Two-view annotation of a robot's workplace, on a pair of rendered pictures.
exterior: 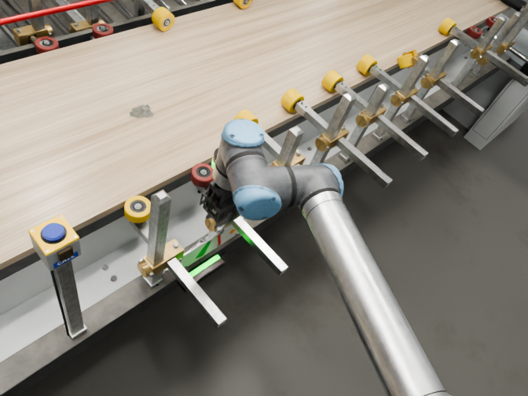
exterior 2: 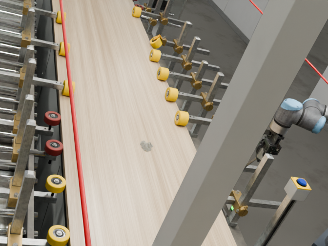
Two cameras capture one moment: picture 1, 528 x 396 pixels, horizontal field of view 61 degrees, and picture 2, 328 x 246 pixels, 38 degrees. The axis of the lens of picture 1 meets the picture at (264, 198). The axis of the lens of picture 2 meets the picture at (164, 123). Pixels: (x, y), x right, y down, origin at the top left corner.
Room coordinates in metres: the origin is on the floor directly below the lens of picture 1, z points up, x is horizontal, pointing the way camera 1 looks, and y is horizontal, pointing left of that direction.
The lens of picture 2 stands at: (-0.09, 2.11, 2.22)
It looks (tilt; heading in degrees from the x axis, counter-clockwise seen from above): 30 degrees down; 305
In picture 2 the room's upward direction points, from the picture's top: 23 degrees clockwise
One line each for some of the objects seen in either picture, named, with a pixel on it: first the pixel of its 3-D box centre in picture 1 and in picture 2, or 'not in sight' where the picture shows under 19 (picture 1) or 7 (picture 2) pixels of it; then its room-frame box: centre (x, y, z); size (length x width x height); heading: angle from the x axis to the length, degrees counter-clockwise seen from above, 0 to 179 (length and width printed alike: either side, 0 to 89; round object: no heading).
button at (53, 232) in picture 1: (53, 232); (301, 182); (0.40, 0.36, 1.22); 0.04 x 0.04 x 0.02
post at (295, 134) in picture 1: (276, 177); not in sight; (1.06, -0.02, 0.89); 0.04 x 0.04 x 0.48; 60
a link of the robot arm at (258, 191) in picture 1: (257, 186); (310, 120); (0.62, 0.02, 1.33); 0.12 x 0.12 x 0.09; 33
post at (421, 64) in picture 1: (397, 102); (185, 67); (1.71, -0.39, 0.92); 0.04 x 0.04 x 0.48; 60
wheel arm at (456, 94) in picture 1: (449, 89); (187, 48); (1.92, -0.60, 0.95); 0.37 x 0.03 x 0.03; 60
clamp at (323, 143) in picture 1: (331, 138); (206, 101); (1.30, -0.15, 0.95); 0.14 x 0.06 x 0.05; 150
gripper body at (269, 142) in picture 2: (224, 194); (272, 140); (0.70, 0.10, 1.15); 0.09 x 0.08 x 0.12; 150
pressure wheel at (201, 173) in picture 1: (201, 181); not in sight; (0.95, 0.22, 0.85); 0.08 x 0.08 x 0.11
